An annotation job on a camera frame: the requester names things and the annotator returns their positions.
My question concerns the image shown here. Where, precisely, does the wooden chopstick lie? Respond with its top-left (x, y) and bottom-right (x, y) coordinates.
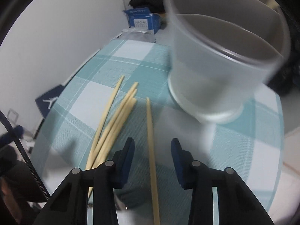
top-left (85, 82), bottom-right (138, 170)
top-left (92, 89), bottom-right (137, 168)
top-left (87, 96), bottom-right (137, 200)
top-left (85, 75), bottom-right (125, 170)
top-left (146, 97), bottom-right (160, 225)

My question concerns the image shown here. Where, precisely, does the person's left hand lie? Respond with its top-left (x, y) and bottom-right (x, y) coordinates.
top-left (1, 178), bottom-right (23, 224)

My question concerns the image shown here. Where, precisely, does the teal plaid placemat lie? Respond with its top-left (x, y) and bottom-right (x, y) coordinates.
top-left (31, 40), bottom-right (284, 224)

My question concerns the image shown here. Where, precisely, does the navy Jordan shoe box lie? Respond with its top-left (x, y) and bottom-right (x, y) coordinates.
top-left (35, 85), bottom-right (65, 118)

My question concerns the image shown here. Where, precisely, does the grey plastic mailer bag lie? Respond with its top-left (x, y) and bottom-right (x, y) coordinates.
top-left (117, 27), bottom-right (156, 43)

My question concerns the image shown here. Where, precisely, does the white utensil holder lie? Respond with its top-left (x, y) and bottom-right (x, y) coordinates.
top-left (165, 0), bottom-right (291, 123)

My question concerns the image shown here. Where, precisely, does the black hanging jacket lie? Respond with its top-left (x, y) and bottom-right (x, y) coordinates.
top-left (267, 59), bottom-right (299, 96)

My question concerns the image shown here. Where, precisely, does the blue cardboard box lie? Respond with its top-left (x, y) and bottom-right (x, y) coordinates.
top-left (123, 8), bottom-right (161, 34)

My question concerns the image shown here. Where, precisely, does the black clothes pile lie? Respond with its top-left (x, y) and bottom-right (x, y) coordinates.
top-left (129, 0), bottom-right (165, 14)

